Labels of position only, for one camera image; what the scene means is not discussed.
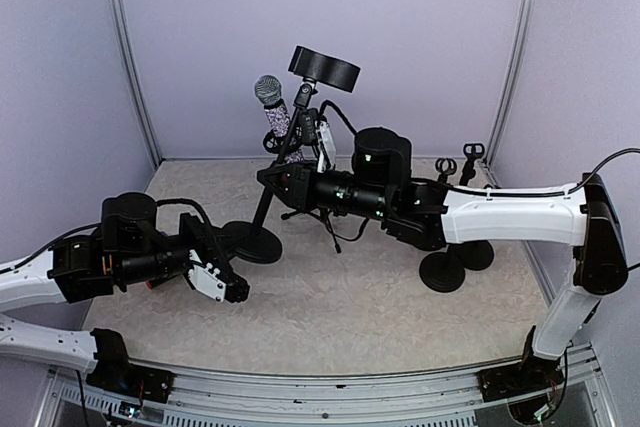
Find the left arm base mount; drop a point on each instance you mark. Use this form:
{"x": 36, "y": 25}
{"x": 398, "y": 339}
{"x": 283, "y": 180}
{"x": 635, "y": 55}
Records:
{"x": 132, "y": 380}

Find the glitter silver-head microphone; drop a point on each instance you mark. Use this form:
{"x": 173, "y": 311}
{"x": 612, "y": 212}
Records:
{"x": 268, "y": 91}

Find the aluminium front rail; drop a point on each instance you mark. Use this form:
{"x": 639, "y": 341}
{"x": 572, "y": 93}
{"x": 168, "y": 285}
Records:
{"x": 200, "y": 397}

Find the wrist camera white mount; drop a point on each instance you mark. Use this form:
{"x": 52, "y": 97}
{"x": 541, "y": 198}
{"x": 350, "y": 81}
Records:
{"x": 217, "y": 285}
{"x": 316, "y": 133}

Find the black stand for teal mic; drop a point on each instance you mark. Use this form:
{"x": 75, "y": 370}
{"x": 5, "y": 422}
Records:
{"x": 476, "y": 255}

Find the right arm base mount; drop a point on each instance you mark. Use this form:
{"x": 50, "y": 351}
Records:
{"x": 517, "y": 379}

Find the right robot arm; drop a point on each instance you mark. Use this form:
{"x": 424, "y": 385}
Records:
{"x": 456, "y": 225}

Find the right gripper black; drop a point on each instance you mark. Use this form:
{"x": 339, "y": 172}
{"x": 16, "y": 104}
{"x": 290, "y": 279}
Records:
{"x": 298, "y": 184}

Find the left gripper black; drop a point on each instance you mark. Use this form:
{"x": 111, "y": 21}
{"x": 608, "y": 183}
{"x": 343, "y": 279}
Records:
{"x": 208, "y": 249}

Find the black stand for orange mic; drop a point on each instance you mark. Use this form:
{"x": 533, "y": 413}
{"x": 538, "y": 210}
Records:
{"x": 445, "y": 168}

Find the aluminium frame post left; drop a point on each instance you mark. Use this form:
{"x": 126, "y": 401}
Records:
{"x": 132, "y": 78}

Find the aluminium frame post right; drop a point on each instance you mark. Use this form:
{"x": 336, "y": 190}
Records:
{"x": 516, "y": 58}

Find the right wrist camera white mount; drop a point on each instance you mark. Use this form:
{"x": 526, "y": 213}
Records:
{"x": 316, "y": 133}

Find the aluminium frame post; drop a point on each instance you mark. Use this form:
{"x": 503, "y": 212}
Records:
{"x": 132, "y": 78}
{"x": 516, "y": 58}

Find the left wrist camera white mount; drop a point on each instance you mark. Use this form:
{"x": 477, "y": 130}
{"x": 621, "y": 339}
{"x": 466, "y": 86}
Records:
{"x": 217, "y": 285}

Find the black round-base mic stand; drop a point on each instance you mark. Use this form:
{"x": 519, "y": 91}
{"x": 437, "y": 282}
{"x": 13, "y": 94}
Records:
{"x": 289, "y": 132}

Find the black tripod mic stand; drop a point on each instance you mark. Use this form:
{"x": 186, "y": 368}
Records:
{"x": 320, "y": 217}

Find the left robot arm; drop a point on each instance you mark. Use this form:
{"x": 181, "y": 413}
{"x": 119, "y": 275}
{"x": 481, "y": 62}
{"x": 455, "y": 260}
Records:
{"x": 138, "y": 240}

